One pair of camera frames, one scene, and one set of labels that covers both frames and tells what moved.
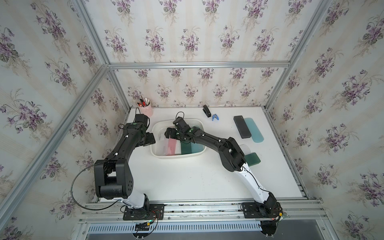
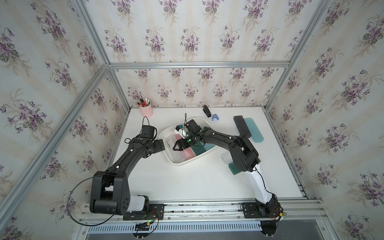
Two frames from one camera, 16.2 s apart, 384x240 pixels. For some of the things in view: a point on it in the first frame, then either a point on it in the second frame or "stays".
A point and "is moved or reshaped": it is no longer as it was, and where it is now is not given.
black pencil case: x=242 y=127 stays
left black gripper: x=149 y=138 -> x=158 y=146
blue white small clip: x=214 y=116 stays
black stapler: x=207 y=111 stays
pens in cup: x=143 y=102 stays
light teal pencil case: x=255 y=134 stays
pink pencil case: x=171 y=147 -> x=188 y=152
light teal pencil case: x=196 y=147 is moved or reshaped
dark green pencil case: x=185 y=148 is moved or reshaped
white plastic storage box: x=167 y=147 is moved or reshaped
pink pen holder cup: x=147 y=110 stays
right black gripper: x=170 y=130 -> x=181 y=143
